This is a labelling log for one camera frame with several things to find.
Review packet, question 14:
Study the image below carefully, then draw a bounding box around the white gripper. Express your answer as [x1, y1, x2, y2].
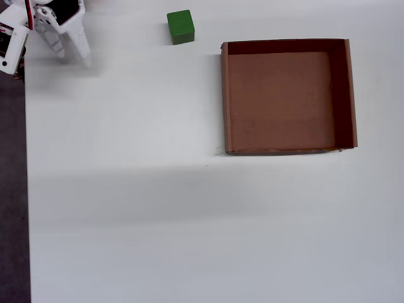
[31, 0, 93, 69]

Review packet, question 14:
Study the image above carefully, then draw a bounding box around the green cube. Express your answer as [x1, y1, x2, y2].
[166, 9, 196, 46]

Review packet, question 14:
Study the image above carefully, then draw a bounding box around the brown cardboard box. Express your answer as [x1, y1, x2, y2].
[220, 38, 359, 157]

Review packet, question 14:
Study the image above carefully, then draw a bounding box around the red black servo cable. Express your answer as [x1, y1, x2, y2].
[24, 0, 35, 31]

